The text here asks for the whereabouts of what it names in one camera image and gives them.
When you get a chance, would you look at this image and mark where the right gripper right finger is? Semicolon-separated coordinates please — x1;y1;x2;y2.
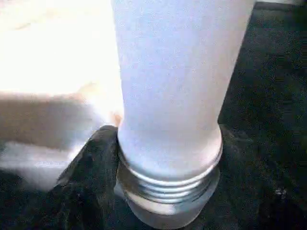
206;126;307;230

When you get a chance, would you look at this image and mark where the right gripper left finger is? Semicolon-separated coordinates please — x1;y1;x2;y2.
47;125;135;230

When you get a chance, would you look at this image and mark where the white plastic table leg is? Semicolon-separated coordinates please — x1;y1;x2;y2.
111;0;255;200

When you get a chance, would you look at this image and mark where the white plastic table top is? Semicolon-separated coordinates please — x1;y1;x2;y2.
0;0;220;229

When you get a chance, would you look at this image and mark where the black table mat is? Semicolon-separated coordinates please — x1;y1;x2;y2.
0;0;307;230

